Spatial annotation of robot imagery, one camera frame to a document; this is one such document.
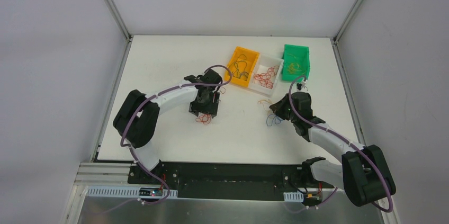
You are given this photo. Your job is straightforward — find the green plastic bin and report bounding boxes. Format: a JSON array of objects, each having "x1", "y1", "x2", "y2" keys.
[{"x1": 281, "y1": 44, "x2": 310, "y2": 82}]

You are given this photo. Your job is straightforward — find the left white cable duct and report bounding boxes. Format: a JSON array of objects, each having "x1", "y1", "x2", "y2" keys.
[{"x1": 86, "y1": 185, "x2": 178, "y2": 200}]

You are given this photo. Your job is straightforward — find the white cable duct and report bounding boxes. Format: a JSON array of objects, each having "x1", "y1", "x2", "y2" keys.
[
  {"x1": 86, "y1": 185, "x2": 178, "y2": 200},
  {"x1": 283, "y1": 192, "x2": 304, "y2": 203}
]

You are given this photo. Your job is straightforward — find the left aluminium frame post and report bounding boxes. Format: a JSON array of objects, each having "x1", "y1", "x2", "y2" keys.
[{"x1": 104, "y1": 0, "x2": 132, "y2": 42}]

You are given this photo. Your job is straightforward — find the blue wire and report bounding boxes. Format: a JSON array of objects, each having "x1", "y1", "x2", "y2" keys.
[
  {"x1": 266, "y1": 113, "x2": 284, "y2": 127},
  {"x1": 228, "y1": 53, "x2": 252, "y2": 79}
]

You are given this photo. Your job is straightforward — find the right aluminium frame post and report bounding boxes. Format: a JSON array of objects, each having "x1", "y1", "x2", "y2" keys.
[{"x1": 334, "y1": 0, "x2": 364, "y2": 44}]

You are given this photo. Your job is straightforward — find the aluminium frame post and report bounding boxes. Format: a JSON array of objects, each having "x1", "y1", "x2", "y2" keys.
[
  {"x1": 104, "y1": 0, "x2": 132, "y2": 42},
  {"x1": 334, "y1": 0, "x2": 364, "y2": 44}
]

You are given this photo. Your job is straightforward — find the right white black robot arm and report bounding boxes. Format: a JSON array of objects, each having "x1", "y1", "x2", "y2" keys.
[{"x1": 270, "y1": 92, "x2": 396, "y2": 212}]

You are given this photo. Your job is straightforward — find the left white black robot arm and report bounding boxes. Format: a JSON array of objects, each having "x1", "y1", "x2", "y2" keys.
[{"x1": 113, "y1": 68, "x2": 225, "y2": 184}]

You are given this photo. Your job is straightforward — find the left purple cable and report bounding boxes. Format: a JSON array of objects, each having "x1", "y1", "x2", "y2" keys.
[{"x1": 120, "y1": 65, "x2": 234, "y2": 205}]

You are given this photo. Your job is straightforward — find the right white cable duct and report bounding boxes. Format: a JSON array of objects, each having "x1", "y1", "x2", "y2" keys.
[{"x1": 283, "y1": 192, "x2": 304, "y2": 203}]

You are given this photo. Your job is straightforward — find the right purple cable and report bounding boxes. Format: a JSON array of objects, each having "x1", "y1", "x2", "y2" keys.
[{"x1": 288, "y1": 74, "x2": 394, "y2": 213}]

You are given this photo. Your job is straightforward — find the orange plastic bin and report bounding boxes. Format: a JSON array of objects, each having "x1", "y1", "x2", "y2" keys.
[{"x1": 224, "y1": 47, "x2": 260, "y2": 88}]

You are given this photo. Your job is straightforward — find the red wire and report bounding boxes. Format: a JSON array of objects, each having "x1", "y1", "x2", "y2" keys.
[{"x1": 195, "y1": 113, "x2": 213, "y2": 126}]

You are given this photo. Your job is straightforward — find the white plastic bin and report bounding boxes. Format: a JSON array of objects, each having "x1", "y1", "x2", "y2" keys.
[{"x1": 248, "y1": 55, "x2": 283, "y2": 96}]

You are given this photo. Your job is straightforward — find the red wires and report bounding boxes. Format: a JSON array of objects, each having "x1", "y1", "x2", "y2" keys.
[{"x1": 253, "y1": 66, "x2": 281, "y2": 90}]

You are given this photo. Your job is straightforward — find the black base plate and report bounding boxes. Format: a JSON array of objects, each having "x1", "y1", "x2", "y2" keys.
[{"x1": 128, "y1": 162, "x2": 332, "y2": 201}]

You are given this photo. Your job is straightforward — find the purple cable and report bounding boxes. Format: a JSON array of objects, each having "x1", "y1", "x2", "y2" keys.
[
  {"x1": 288, "y1": 74, "x2": 394, "y2": 213},
  {"x1": 120, "y1": 65, "x2": 234, "y2": 205}
]

